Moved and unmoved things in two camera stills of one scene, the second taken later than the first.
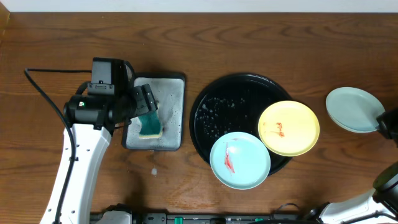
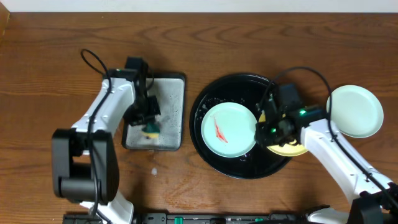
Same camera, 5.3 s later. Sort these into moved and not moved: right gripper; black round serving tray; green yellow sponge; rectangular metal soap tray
Moved: right gripper
Not moved: rectangular metal soap tray; green yellow sponge; black round serving tray
